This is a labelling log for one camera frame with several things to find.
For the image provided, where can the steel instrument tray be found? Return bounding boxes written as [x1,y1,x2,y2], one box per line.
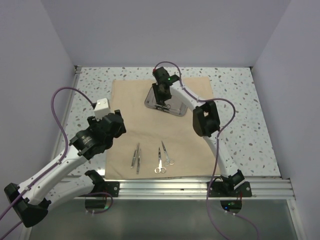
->
[144,88,188,117]

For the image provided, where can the steel tweezers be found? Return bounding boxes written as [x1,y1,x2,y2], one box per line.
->
[130,142,140,169]
[136,149,142,175]

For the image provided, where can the beige cloth wrap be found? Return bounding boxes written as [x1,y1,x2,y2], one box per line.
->
[105,80,220,180]

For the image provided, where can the steel forceps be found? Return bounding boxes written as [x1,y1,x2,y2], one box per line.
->
[161,141,175,166]

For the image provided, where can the steel scissors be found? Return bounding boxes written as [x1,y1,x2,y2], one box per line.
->
[154,147,167,174]

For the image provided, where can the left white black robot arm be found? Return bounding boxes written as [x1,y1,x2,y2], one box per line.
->
[4,109,126,228]

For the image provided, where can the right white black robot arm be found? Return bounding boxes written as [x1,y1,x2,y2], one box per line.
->
[152,67,245,197]

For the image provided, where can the steel clamp in tray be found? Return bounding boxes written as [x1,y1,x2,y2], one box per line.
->
[154,104,171,112]

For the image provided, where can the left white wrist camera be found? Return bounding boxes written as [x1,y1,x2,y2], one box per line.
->
[93,98,111,121]

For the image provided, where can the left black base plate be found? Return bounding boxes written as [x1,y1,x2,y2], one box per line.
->
[90,181,120,197]

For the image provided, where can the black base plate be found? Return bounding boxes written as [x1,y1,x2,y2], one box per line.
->
[90,181,120,197]
[206,177,253,198]

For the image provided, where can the aluminium front rail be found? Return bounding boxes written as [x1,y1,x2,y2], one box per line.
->
[59,174,293,201]

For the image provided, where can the aluminium rail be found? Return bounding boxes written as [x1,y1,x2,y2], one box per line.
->
[49,65,82,163]
[59,174,293,201]

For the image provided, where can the aluminium left side rail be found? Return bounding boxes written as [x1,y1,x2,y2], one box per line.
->
[49,65,82,163]

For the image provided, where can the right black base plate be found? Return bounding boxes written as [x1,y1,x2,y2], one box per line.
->
[206,177,253,198]

